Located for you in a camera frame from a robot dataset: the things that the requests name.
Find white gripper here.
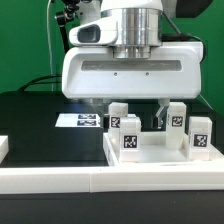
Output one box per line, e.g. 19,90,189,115
62,42,203,129

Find white square table top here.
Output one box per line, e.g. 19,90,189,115
103,132,224,166

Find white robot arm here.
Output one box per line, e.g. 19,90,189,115
62,0,210,128

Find white sheet with markers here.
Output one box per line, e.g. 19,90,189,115
55,113,100,127

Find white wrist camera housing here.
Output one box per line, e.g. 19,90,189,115
69,17,118,46

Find white front fence wall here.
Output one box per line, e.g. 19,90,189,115
0,164,224,194

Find white fence wall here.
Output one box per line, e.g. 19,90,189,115
0,164,224,194
0,136,9,164

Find black cable bundle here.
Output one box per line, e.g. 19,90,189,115
18,75,64,92

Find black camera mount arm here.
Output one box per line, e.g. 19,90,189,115
55,0,80,53

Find white thin cable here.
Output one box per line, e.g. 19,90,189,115
45,0,55,92

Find white left fence wall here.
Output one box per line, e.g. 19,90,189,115
0,136,9,164

